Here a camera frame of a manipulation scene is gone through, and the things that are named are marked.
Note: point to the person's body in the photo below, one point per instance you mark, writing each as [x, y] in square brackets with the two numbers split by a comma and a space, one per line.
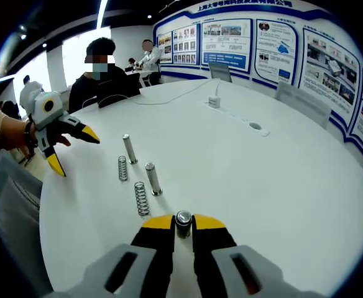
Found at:
[16, 223]

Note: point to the blue white wall display board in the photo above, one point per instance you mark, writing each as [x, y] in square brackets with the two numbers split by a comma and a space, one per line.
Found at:
[262, 46]

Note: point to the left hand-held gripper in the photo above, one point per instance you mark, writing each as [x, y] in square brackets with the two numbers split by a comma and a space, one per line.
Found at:
[46, 116]

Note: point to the black laptop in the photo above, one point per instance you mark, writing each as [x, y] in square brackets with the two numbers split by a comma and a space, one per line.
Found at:
[119, 90]

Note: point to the metal pin with base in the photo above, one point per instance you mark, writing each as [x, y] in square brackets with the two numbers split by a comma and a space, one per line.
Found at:
[129, 149]
[153, 178]
[184, 216]

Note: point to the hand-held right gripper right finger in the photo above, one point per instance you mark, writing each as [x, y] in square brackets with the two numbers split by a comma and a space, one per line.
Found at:
[212, 245]

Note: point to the person's left forearm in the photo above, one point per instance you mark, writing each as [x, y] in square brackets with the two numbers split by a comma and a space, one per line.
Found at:
[4, 130]

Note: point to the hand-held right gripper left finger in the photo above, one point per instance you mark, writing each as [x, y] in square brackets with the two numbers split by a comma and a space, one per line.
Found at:
[152, 248]

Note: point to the white power adapter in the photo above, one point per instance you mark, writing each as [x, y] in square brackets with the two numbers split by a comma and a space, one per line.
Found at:
[214, 102]

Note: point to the grey office chair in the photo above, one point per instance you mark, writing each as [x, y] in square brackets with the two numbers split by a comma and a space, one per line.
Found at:
[304, 104]
[220, 72]

